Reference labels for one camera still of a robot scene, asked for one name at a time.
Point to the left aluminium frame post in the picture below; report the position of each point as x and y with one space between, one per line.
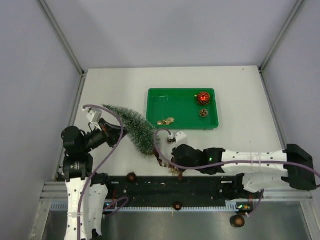
60 35

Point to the white cable duct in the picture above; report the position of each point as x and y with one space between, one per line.
230 206

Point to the large red glitter bauble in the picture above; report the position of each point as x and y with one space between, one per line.
203 98

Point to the small green christmas tree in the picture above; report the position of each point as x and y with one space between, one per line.
140 131

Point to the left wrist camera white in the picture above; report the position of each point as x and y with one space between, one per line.
93 114

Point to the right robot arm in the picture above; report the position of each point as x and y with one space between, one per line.
292 166

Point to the large brown matte bauble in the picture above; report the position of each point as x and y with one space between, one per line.
131 177

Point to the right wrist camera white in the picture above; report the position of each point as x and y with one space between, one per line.
181 138

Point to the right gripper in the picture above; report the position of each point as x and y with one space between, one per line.
178 163

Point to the small brown shiny bauble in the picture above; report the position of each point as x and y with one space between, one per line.
177 206

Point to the gold ribbed ornament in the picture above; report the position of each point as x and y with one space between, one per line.
169 121

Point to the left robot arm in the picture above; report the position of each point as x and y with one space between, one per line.
86 189

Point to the frosted pine cone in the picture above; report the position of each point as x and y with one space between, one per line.
171 141
203 113

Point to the aluminium frame post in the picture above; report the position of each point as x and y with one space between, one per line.
60 35
294 13

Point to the brown ribbon pine cone decoration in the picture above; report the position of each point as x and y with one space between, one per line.
173 170

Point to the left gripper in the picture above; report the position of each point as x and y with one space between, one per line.
111 133

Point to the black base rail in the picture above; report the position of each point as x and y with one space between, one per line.
192 191

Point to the right aluminium frame post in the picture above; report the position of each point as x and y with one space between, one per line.
294 13

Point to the green plastic tray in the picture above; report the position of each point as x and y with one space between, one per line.
181 104

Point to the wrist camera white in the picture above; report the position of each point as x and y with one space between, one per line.
93 114
181 138

